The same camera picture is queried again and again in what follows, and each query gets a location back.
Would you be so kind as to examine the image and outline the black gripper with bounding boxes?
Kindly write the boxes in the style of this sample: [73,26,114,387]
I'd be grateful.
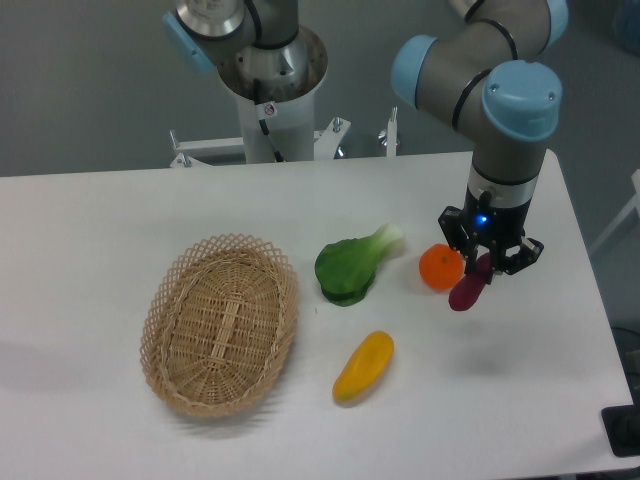
[438,187,544,285]

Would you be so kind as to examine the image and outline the purple sweet potato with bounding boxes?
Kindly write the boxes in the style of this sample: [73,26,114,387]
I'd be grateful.
[448,253,492,312]

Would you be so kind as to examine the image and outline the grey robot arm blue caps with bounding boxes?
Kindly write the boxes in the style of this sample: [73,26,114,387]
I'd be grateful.
[162,1,568,275]

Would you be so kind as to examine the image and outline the orange mandarin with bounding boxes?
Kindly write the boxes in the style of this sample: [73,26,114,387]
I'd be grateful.
[418,244,465,292]

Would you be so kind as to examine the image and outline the green bok choy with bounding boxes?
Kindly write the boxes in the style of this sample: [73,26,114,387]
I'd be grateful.
[314,223,405,307]

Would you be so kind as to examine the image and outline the yellow mango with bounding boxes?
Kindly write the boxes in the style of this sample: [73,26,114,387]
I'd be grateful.
[332,330,395,404]

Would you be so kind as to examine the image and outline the black device at table edge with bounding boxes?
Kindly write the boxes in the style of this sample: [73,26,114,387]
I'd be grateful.
[601,405,639,458]

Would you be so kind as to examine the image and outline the woven wicker basket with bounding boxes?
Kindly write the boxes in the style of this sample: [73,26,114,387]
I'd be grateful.
[140,234,298,419]

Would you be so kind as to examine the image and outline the white frame at right edge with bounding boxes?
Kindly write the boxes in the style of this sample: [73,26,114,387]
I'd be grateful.
[587,168,640,256]

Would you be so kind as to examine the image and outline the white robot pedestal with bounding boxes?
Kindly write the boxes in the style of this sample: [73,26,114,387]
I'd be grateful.
[168,25,401,168]

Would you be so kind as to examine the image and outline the black cable on pedestal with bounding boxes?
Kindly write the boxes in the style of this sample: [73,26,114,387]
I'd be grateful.
[252,79,286,164]

